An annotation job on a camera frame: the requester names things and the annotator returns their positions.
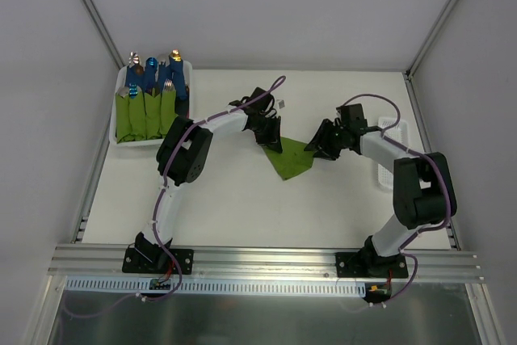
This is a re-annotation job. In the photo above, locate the green paper napkin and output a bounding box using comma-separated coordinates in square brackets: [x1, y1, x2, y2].
[263, 137, 313, 181]

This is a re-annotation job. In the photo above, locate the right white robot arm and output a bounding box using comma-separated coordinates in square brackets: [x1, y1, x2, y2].
[305, 103, 457, 278]

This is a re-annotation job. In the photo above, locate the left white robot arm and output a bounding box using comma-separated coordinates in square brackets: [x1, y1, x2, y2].
[122, 87, 283, 273]

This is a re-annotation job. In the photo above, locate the green napkin roll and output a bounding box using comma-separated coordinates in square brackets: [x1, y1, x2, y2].
[160, 79, 177, 137]
[128, 84, 146, 141]
[145, 93, 162, 140]
[115, 86, 132, 143]

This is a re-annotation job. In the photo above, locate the blue napkin roll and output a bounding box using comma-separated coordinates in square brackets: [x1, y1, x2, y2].
[158, 55, 172, 92]
[142, 57, 158, 95]
[125, 52, 144, 87]
[169, 49, 188, 101]

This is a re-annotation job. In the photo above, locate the white utensil tray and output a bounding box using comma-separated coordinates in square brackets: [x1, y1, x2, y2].
[376, 116, 409, 191]

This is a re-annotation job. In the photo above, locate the white basket of rolls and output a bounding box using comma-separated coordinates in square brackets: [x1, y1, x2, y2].
[108, 60, 195, 147]

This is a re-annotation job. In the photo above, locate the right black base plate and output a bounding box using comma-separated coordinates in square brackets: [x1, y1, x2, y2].
[335, 251, 409, 279]

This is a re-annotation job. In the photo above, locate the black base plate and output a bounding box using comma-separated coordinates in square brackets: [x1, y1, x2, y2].
[121, 245, 194, 276]
[335, 251, 409, 279]

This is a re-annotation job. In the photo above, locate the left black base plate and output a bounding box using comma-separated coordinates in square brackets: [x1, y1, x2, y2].
[121, 245, 194, 276]

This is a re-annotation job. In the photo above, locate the aluminium mounting rail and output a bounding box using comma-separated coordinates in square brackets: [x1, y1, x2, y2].
[48, 243, 485, 284]

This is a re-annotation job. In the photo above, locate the white slotted cable duct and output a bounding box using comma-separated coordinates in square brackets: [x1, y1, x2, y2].
[64, 276, 367, 298]

